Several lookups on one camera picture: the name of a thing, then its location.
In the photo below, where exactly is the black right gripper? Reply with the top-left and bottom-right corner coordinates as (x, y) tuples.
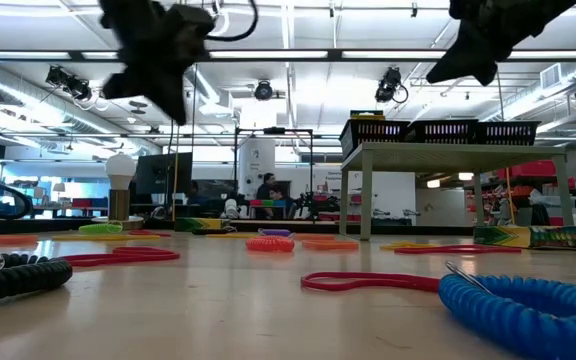
(426, 0), (569, 87)

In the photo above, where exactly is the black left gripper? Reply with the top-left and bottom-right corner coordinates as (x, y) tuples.
(98, 0), (217, 125)

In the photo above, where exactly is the black plastic mesh basket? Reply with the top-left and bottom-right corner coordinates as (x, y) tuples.
(406, 118), (480, 146)
(475, 120), (542, 147)
(338, 118), (413, 160)

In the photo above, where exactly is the yellow crayon box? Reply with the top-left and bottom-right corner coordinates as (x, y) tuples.
(349, 109), (387, 122)
(173, 216), (233, 234)
(472, 224), (576, 250)

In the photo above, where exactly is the red rubber band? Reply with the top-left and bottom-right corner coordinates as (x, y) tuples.
(127, 228), (174, 239)
(59, 245), (182, 268)
(393, 243), (523, 256)
(299, 270), (442, 294)

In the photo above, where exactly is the green spiral wrist coil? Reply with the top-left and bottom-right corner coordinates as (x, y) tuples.
(77, 220), (125, 236)

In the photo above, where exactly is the yellow rubber band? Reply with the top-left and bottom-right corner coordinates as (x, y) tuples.
(205, 232), (260, 240)
(379, 241), (428, 252)

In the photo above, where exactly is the purple spiral wrist coil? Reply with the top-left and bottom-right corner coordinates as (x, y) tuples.
(257, 227), (295, 238)

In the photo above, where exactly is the orange spiral wrist coil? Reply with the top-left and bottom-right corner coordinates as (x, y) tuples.
(244, 234), (297, 254)

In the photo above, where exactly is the orange rubber band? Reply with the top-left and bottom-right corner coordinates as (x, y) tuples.
(0, 234), (40, 247)
(291, 232), (338, 242)
(301, 239), (361, 252)

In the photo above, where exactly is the white ceiling vent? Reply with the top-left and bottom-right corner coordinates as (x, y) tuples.
(540, 62), (564, 91)

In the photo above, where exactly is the black monitor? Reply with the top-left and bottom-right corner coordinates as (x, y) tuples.
(134, 151), (194, 197)

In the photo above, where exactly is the white bulb table lamp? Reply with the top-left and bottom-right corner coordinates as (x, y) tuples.
(91, 151), (146, 232)

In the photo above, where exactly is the green perforated metal shelf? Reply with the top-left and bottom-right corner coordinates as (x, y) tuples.
(338, 141), (576, 243)

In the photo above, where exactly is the person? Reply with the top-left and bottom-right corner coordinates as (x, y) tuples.
(255, 171), (277, 201)
(186, 180), (210, 206)
(267, 184), (292, 220)

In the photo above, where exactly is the white pillar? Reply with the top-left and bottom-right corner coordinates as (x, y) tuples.
(237, 138), (277, 201)

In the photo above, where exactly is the red storage bin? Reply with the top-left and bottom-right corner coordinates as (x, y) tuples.
(496, 159), (558, 180)

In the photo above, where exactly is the black spiral wrist coil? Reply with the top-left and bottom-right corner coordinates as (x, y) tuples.
(0, 250), (75, 307)

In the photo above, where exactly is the blue spiral wrist coil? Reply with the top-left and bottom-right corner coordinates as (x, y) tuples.
(436, 259), (576, 360)

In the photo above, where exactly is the yellow hanging cable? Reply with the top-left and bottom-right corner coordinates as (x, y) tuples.
(170, 124), (180, 222)

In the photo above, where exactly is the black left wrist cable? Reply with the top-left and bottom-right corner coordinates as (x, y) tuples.
(202, 0), (260, 43)

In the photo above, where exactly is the dark wall screen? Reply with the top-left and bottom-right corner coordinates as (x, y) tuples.
(195, 178), (239, 201)

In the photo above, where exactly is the black stand frame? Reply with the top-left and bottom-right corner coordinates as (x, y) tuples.
(232, 126), (316, 221)

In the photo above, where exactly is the silver ventilation duct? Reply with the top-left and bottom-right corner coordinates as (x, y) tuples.
(0, 67), (164, 156)

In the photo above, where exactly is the thick black power cable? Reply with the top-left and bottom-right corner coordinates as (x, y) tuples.
(0, 164), (35, 222)

